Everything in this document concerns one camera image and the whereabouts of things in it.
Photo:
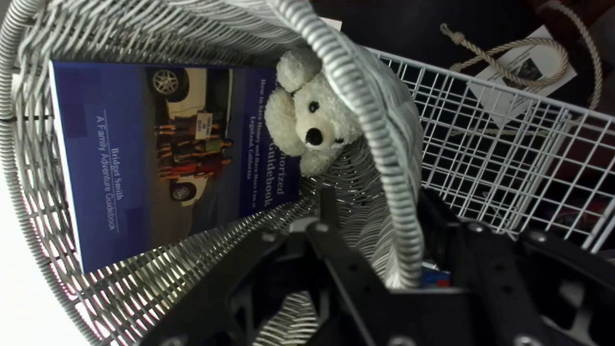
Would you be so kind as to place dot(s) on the grey woven wicker basket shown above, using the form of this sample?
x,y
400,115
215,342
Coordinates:
x,y
127,288

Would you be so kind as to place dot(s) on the white teddy bear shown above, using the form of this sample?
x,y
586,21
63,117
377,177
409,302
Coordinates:
x,y
288,121

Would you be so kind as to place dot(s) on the white paper card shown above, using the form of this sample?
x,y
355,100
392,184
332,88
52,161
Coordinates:
x,y
505,96

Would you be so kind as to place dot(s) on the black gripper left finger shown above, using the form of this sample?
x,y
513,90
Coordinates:
x,y
346,275

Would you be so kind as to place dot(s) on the blue family adventure guidebook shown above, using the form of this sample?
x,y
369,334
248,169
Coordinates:
x,y
102,159

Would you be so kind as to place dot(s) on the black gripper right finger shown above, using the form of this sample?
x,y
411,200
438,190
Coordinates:
x,y
500,280

